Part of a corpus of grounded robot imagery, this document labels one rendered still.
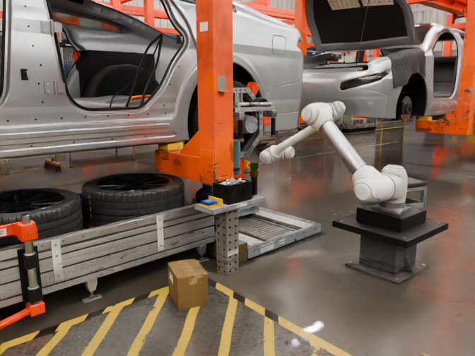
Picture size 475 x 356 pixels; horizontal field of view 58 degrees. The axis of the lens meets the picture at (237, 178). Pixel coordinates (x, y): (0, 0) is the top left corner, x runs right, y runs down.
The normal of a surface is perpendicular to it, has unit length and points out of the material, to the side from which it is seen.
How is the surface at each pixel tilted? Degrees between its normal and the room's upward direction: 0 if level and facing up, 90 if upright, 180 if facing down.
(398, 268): 90
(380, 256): 90
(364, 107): 106
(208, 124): 90
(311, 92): 88
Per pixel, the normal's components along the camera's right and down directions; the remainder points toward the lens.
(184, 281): 0.38, 0.19
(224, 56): 0.68, 0.15
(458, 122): -0.73, 0.15
